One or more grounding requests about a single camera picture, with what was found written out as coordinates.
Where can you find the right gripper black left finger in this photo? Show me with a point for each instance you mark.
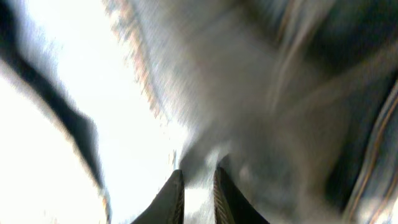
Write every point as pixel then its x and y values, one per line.
pixel 168 205

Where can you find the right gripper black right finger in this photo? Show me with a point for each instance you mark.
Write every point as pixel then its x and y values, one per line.
pixel 231 207

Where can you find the light blue denim jeans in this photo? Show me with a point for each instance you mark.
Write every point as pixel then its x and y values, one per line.
pixel 295 100

